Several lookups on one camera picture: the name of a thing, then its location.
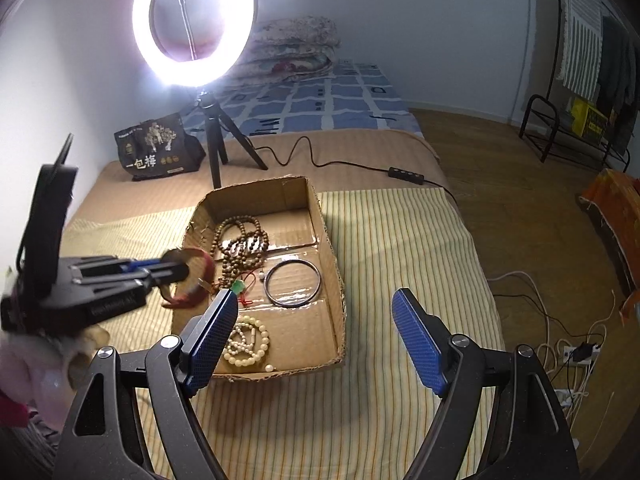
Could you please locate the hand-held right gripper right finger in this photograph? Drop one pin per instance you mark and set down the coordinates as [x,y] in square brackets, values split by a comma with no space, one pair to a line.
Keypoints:
[417,340]

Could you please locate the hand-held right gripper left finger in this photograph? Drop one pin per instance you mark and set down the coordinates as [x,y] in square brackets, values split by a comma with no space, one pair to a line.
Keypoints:
[212,340]

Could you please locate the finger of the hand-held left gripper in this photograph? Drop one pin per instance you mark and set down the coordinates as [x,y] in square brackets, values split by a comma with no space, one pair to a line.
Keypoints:
[135,266]
[167,277]

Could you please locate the red leather watch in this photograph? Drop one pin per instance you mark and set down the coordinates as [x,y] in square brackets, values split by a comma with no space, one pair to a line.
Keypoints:
[202,265]

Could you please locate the cardboard box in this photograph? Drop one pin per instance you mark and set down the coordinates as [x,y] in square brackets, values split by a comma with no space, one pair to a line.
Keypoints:
[300,330]

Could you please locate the blue bangle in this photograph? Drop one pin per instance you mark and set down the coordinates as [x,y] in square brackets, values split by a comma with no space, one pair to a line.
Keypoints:
[293,257]

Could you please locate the person's left hand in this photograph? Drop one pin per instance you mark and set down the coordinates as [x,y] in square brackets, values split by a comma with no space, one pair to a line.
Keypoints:
[40,375]

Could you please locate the striped cloth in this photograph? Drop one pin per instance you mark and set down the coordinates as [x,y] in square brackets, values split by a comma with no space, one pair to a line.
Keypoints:
[380,240]

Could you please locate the black snack bag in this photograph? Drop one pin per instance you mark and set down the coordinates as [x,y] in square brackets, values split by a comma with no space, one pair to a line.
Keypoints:
[155,150]

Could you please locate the white power strip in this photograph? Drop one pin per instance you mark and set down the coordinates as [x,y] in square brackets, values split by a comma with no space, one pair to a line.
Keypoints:
[567,352]

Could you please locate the dark patterned clothing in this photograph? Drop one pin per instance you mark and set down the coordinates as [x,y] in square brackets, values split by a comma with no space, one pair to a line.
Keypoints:
[42,430]

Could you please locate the brown bed sheet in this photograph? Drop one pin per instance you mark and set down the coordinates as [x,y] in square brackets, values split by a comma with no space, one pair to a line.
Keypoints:
[350,150]

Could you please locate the orange cloth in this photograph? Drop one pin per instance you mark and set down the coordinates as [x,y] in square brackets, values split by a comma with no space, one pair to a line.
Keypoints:
[615,200]

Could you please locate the blue checked bed sheet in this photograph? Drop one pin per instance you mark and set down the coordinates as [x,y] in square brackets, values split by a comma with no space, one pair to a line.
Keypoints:
[350,100]

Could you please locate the black metal clothes rack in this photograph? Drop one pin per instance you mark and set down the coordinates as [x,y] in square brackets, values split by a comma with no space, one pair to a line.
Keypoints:
[537,120]

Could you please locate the folded floral quilt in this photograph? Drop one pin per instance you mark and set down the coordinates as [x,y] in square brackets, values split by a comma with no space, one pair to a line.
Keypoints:
[295,45]

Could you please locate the yellow box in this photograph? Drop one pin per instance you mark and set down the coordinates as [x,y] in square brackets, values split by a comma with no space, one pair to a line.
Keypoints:
[590,120]

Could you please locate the dark hanging clothing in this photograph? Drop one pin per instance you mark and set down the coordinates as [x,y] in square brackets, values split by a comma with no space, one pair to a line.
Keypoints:
[617,75]

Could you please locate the striped hanging towel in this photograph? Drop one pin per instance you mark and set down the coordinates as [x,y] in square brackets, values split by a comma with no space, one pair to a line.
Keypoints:
[582,25]

